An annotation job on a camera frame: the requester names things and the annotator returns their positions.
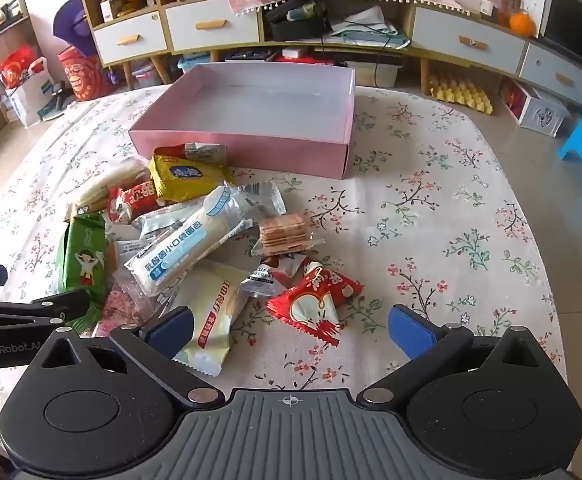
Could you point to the white blue bread packet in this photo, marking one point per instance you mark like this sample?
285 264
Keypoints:
181 255

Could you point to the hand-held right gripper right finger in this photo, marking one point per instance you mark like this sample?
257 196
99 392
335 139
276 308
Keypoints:
411 332

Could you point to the blue-lid storage bin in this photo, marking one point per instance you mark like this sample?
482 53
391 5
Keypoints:
193 63

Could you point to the pink cardboard box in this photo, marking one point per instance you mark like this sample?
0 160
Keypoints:
271 155

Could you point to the silver muffin packet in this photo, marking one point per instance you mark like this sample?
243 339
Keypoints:
258 282

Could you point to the clear plastic snack packet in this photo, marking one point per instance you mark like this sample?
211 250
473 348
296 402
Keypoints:
268 200

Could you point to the green snack packet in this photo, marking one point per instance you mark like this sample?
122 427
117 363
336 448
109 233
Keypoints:
83 255

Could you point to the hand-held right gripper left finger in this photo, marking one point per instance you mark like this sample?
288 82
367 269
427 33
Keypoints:
171 331

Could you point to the yellow blue-label snack packet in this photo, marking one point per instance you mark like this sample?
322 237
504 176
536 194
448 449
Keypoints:
181 175

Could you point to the white paper bag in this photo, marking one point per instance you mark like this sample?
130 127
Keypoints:
31 102

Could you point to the cream gold snack packet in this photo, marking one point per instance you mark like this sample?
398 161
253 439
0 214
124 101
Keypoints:
211 315

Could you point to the red triangular snack packet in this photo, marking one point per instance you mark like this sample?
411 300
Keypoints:
311 305

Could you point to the white printed storage box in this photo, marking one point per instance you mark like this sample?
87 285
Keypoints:
541 112

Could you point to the pile of papers and bags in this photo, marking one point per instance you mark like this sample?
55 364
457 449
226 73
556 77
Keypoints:
366 27

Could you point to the yellow egg tray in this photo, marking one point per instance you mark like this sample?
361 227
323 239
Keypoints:
461 92

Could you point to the round red bag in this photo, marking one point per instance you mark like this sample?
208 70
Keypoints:
86 80

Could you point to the white cabinet drawer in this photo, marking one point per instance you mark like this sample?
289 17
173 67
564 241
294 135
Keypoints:
111 35
241 20
541 67
436 30

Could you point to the pink speckled snack packet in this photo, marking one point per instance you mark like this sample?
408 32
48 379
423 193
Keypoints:
121 305

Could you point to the orange fruit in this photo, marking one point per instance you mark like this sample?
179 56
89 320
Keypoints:
521 24

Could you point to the purple hat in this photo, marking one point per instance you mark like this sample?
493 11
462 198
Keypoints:
71 25

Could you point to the orange silver snack packet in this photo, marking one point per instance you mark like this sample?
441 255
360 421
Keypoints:
203 151

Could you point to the small white snack packet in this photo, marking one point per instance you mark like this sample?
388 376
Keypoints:
128 251

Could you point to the small white carton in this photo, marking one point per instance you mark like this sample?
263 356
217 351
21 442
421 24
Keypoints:
110 8

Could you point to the black storage box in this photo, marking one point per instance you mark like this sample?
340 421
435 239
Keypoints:
296 25

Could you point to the red gift bag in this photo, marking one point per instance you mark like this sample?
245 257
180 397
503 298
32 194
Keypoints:
18 67

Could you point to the clear cracker packet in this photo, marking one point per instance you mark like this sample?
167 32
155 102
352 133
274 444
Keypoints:
281 235

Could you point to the floral tablecloth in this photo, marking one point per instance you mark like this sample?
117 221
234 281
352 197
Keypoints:
421 210

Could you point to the small clear storage bin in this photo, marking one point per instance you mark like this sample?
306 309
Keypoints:
146 76

